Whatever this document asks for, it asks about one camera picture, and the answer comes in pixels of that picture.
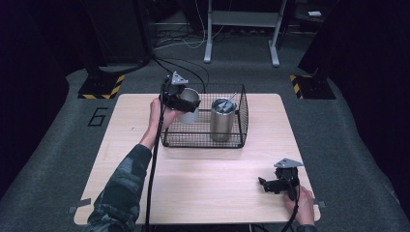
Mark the person's right hand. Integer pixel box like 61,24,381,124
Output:
282,185,315,226

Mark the black floor cable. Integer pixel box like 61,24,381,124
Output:
160,57,211,94
153,57,177,81

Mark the black yellow striped base plate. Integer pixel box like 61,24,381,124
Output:
76,73,127,101
288,73,337,101

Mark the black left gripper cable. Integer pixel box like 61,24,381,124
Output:
144,76,171,232

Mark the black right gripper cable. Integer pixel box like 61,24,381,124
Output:
279,173,302,232

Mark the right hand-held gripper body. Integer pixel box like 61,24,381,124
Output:
273,158,305,201

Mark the silver metal mug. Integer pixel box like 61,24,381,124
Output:
177,87,201,125

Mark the black cabinet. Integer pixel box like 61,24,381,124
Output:
81,0,153,67

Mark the white metal desk frame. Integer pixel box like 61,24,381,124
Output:
203,0,288,69

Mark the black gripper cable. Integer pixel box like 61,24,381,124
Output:
279,173,302,232
144,76,171,232

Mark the bundle of floor cables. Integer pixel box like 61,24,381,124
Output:
152,28,226,51

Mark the black wire basket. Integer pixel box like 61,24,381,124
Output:
161,82,249,150

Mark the steel tumbler with straw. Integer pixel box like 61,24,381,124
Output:
209,92,239,143

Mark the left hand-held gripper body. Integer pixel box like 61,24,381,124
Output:
160,71,194,112

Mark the person's left hand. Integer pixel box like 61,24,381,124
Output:
148,97,186,139

